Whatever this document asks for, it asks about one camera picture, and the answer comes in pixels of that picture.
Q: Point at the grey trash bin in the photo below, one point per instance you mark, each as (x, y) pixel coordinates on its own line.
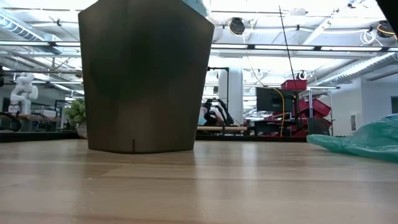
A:
(143, 93)

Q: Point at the light blue trash bag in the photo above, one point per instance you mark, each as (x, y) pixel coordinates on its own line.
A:
(197, 6)

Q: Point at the teal trash bag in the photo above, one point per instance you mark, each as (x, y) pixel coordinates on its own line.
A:
(367, 140)

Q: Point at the background black robot arm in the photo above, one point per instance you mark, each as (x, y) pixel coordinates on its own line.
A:
(222, 112)

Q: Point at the pale background screen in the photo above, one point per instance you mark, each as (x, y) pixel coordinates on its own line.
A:
(202, 116)

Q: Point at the background wooden tabletop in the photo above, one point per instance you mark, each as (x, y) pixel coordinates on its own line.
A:
(224, 128)

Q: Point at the white square column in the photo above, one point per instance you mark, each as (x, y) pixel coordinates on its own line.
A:
(236, 93)

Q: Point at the black monitor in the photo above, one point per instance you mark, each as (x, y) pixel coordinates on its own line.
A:
(273, 99)

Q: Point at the long ceiling light bar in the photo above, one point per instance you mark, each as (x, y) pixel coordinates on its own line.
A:
(280, 47)

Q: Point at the thin black pole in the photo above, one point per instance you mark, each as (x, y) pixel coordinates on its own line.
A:
(285, 34)

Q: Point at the red storage bin stack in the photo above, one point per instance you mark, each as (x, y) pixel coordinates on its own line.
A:
(317, 107)

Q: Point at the green potted plant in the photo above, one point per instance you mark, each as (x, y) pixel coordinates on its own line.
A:
(76, 113)

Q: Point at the metal shelf rack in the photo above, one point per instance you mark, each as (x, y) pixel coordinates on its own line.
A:
(323, 87)

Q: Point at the white humanoid robot figure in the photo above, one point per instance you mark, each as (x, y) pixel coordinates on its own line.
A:
(23, 90)

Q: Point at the white wall box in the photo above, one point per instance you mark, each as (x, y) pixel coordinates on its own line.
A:
(353, 123)

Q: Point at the black aluminium frame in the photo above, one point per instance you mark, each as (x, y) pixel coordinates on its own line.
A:
(37, 137)

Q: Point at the silver ventilation duct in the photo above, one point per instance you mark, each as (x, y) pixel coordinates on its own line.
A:
(18, 29)
(357, 68)

